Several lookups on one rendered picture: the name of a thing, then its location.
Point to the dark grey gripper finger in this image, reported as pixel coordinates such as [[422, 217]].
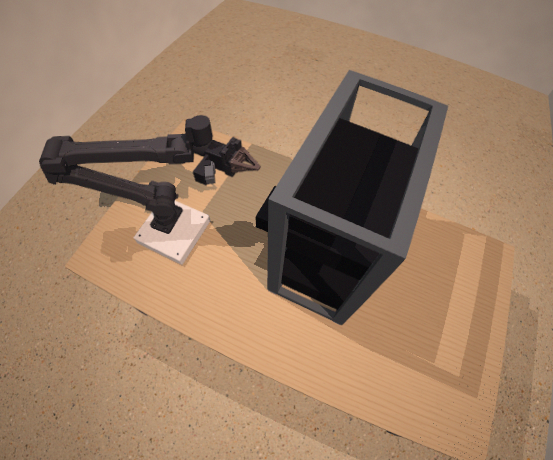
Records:
[[235, 162], [236, 170]]

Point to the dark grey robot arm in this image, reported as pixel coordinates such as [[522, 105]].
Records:
[[197, 132]]

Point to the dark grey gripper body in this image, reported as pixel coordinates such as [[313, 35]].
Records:
[[234, 145]]

